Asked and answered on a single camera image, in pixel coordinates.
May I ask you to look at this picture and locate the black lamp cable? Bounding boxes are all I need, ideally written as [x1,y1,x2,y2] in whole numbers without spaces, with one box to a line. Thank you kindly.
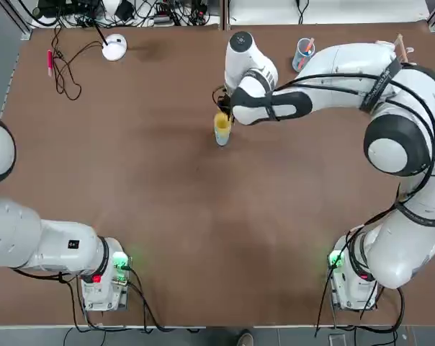
[53,25,107,101]

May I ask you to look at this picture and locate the white desk lamp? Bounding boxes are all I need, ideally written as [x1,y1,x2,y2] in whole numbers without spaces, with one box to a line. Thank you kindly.
[93,0,128,62]

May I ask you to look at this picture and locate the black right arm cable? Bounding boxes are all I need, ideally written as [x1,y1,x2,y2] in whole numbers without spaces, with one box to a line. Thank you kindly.
[267,59,435,275]

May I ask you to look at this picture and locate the pink pen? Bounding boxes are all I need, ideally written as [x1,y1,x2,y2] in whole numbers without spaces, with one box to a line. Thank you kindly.
[297,37,315,70]

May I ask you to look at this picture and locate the black right base cable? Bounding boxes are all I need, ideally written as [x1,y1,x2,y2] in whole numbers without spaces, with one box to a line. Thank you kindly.
[313,273,406,339]

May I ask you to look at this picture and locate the black power cord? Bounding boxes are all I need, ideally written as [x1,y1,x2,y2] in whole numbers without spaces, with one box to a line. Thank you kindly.
[295,0,310,25]

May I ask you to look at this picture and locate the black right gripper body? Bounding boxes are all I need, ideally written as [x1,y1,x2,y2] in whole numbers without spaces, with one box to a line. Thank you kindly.
[219,90,235,112]

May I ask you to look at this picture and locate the clear plastic beaker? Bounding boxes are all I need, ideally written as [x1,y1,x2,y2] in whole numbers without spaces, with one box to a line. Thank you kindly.
[292,37,317,73]

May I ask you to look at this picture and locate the yellow plastic cup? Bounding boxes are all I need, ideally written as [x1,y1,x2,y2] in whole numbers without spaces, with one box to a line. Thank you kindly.
[212,112,233,140]

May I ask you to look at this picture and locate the black box stack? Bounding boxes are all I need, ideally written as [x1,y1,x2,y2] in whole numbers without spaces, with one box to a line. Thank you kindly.
[32,0,104,18]

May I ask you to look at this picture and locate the black left base cable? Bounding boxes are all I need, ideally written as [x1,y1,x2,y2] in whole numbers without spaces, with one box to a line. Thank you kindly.
[64,268,207,334]

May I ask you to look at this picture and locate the blue pen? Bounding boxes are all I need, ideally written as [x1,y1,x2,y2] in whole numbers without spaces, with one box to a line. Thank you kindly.
[297,45,315,68]

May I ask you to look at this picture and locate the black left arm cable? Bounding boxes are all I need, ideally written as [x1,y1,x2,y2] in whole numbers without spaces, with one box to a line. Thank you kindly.
[8,266,84,288]

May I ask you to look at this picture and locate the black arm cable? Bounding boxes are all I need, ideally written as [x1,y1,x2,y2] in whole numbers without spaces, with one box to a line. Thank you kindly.
[267,59,435,275]
[8,266,84,288]

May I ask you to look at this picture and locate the white side table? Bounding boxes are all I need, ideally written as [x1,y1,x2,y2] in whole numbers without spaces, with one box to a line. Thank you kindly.
[228,0,429,25]
[30,0,222,28]

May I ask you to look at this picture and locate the black base cable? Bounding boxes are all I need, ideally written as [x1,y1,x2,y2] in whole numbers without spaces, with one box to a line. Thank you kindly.
[64,268,207,334]
[313,273,406,339]

